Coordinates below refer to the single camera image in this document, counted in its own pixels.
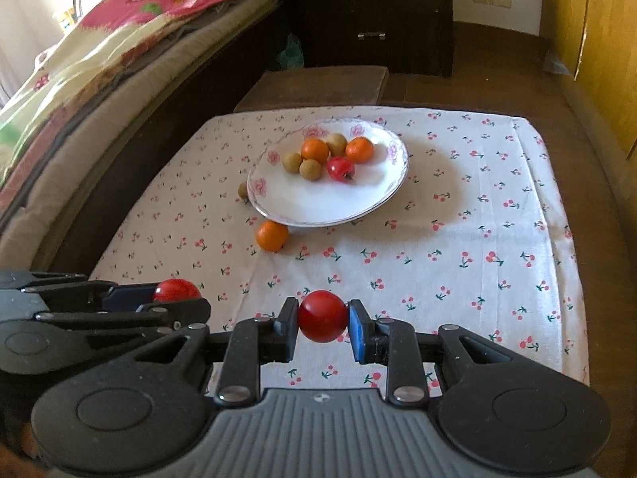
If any cherry print table cloth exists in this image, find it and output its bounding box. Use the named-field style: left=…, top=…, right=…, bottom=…
left=87, top=106, right=590, bottom=394

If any white floral plate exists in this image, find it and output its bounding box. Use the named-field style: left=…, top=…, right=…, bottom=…
left=246, top=118, right=410, bottom=227

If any floral blanket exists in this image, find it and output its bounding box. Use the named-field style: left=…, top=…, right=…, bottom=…
left=0, top=0, right=272, bottom=185

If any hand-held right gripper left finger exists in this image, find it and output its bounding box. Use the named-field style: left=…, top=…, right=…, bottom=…
left=119, top=298, right=299, bottom=404

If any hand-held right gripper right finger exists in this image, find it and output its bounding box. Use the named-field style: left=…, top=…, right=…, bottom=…
left=348, top=300, right=522, bottom=404

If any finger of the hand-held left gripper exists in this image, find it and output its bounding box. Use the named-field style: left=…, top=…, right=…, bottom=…
left=34, top=299, right=212, bottom=332
left=0, top=271, right=160, bottom=310

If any yellow wooden wardrobe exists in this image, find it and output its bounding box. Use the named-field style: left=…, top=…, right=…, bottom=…
left=542, top=0, right=637, bottom=170

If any dark wooden stool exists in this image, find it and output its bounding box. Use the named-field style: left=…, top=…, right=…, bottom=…
left=234, top=65, right=390, bottom=113

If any red cherry tomato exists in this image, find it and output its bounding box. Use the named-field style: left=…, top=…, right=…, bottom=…
left=153, top=279, right=202, bottom=304
left=297, top=290, right=350, bottom=343
left=327, top=156, right=356, bottom=182

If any clear plastic bag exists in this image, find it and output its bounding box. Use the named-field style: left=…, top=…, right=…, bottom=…
left=543, top=50, right=571, bottom=74

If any dark wooden nightstand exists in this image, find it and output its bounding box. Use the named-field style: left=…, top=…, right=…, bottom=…
left=289, top=0, right=455, bottom=78

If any orange tangerine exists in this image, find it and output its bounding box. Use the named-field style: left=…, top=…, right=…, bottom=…
left=301, top=138, right=330, bottom=163
left=255, top=220, right=290, bottom=253
left=345, top=136, right=375, bottom=164

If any green plastic bag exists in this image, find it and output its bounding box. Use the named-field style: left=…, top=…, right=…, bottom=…
left=281, top=35, right=305, bottom=71

